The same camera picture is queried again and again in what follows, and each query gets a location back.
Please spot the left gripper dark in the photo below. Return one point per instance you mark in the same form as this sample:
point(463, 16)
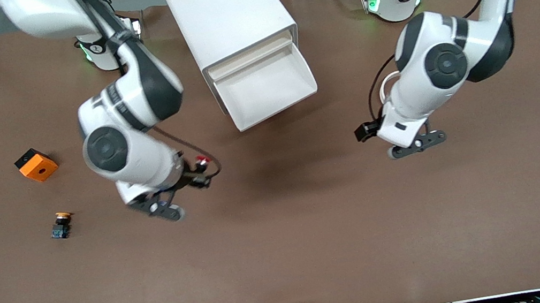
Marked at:
point(365, 131)

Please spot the orange button box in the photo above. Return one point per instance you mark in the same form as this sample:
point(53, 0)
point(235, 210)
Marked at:
point(38, 167)

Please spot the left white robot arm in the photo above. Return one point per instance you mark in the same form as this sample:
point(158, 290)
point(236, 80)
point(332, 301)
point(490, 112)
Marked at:
point(423, 89)

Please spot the white drawer cabinet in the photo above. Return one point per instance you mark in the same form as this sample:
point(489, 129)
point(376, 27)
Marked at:
point(226, 12)

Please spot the yellow push button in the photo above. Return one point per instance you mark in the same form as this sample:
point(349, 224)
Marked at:
point(61, 227)

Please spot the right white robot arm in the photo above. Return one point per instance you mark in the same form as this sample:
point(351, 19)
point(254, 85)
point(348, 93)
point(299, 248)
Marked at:
point(140, 155)

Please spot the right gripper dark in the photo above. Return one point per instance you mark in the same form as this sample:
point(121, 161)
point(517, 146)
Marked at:
point(192, 174)

